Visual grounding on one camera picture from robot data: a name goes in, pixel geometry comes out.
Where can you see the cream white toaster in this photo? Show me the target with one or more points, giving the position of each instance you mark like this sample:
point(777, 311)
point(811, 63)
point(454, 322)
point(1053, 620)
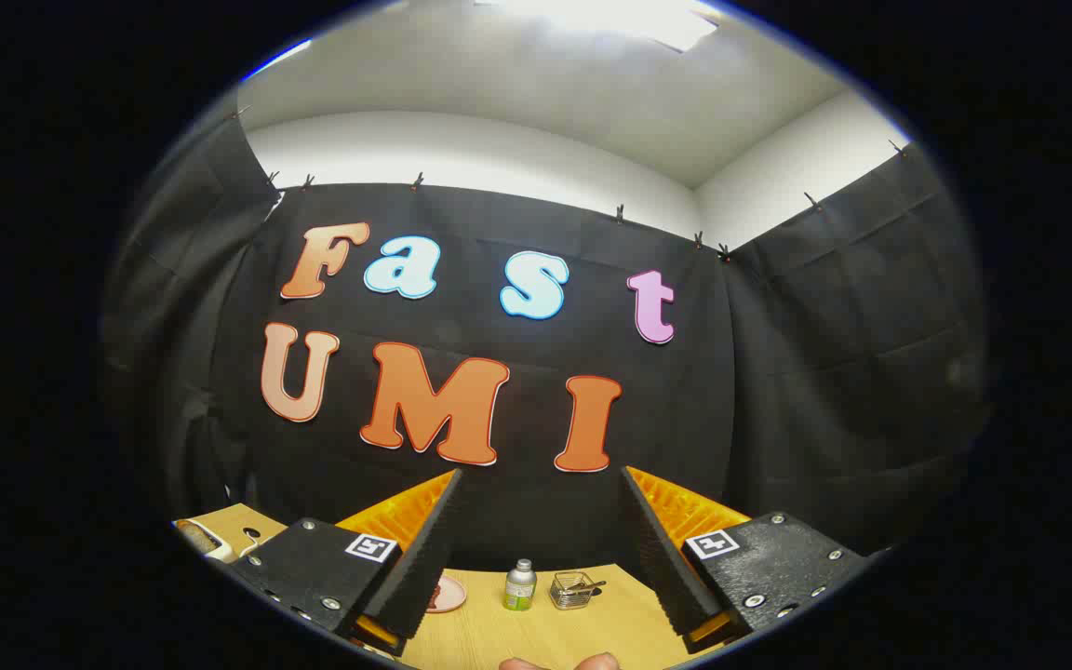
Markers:
point(218, 551)

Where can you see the small brown utensil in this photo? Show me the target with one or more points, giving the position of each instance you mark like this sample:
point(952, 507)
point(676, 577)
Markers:
point(590, 587)

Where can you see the pink plate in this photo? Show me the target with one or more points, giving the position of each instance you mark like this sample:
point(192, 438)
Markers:
point(450, 596)

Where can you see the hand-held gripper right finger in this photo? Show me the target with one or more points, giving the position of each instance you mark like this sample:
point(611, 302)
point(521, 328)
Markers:
point(662, 558)

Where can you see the green label bottle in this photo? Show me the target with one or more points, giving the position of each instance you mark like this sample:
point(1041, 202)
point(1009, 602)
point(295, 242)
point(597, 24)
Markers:
point(519, 591)

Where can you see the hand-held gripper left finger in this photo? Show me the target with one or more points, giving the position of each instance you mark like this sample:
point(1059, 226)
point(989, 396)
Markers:
point(424, 558)

